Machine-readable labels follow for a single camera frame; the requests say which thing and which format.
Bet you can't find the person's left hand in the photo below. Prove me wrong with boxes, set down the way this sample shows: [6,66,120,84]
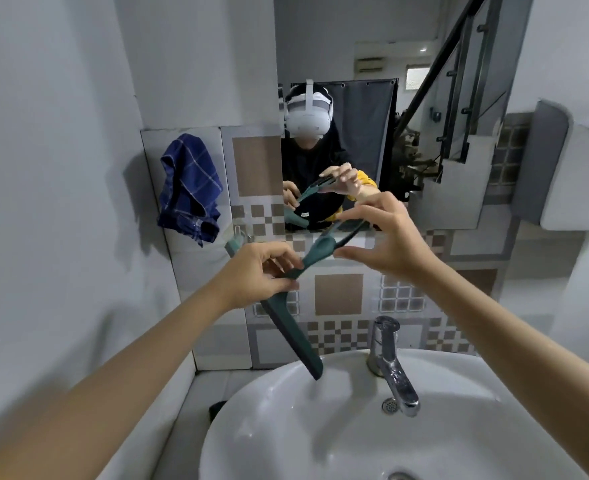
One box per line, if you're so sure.
[222,242,305,312]

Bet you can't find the person's right hand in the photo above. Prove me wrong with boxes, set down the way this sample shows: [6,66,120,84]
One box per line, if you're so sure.
[334,192,441,284]

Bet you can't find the teal window squeegee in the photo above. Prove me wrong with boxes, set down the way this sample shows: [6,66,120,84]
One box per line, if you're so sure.
[260,219,370,381]

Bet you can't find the person's left forearm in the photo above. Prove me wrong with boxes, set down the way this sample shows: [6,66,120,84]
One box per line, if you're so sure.
[0,276,247,480]

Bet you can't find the person's right forearm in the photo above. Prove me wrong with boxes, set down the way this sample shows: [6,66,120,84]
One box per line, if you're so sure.
[414,245,589,480]

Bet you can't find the chrome faucet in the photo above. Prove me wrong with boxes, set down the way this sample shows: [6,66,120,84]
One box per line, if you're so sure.
[367,316,420,418]

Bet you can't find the blue checked cloth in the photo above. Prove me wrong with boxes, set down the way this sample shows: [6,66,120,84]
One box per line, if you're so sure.
[157,134,224,247]

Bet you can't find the white ceramic sink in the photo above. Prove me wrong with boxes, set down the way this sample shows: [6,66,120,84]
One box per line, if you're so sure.
[199,349,589,480]

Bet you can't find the teal wall hook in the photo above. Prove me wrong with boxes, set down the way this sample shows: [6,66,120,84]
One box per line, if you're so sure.
[224,231,254,258]

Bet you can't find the wall mirror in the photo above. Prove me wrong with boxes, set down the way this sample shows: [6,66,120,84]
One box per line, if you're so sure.
[273,0,525,233]

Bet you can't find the grey wall panel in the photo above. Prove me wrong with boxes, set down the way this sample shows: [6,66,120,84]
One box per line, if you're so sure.
[510,100,573,223]

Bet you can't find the white wall fixture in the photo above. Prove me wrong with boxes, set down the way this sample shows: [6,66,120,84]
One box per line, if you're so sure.
[539,99,589,231]

